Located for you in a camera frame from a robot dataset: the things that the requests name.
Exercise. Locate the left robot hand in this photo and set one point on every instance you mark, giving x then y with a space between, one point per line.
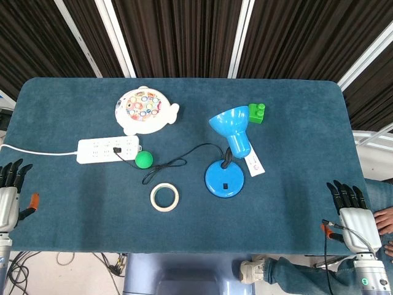
6 202

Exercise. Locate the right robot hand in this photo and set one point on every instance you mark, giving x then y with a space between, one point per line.
357 222

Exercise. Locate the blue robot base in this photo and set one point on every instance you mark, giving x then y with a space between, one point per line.
184 273

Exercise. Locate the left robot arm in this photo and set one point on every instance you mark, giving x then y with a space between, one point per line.
3 261

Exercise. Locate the white power strip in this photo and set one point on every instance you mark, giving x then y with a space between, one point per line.
104 150

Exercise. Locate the blue desk lamp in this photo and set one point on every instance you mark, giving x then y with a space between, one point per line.
225 181

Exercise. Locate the person's hand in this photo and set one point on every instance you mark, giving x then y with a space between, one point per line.
385 219

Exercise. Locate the white metal rack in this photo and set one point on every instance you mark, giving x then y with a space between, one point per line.
373 153

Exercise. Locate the blue jeans leg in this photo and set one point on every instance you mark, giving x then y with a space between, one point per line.
301 273

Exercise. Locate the teal table mat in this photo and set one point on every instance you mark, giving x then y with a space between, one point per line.
92 199

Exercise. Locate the white sneaker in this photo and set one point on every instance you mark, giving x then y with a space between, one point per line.
250 270

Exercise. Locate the white rectangular card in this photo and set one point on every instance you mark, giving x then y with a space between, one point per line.
255 164

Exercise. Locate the green ball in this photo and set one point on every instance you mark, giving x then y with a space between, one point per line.
144 159

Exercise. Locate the beige masking tape roll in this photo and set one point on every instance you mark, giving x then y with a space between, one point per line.
153 203

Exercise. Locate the green building block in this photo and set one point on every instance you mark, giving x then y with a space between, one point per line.
256 115

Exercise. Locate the white fish-shaped fishing toy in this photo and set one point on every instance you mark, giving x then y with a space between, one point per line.
142 107

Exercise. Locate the dark pleated curtain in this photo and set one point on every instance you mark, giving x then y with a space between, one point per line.
181 37

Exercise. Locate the white frame post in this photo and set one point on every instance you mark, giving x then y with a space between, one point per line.
241 37
80 40
118 37
365 53

